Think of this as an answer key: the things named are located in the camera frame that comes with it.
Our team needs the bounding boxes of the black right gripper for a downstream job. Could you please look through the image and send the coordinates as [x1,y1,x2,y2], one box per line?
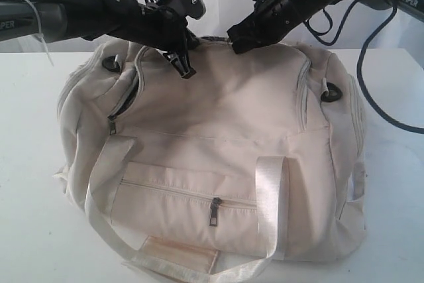
[227,0,331,54]

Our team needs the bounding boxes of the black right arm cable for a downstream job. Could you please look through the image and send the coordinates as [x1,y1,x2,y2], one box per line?
[246,0,424,135]

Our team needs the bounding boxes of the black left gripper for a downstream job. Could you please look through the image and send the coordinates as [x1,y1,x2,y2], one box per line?
[109,3,196,80]

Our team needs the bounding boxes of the white cable tie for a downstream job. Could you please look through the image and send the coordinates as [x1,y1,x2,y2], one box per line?
[23,0,54,67]

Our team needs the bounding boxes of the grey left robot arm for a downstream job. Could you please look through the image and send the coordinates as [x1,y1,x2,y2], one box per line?
[1,0,205,79]

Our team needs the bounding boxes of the cream fabric duffel bag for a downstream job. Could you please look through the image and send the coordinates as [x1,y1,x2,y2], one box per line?
[57,40,366,282]

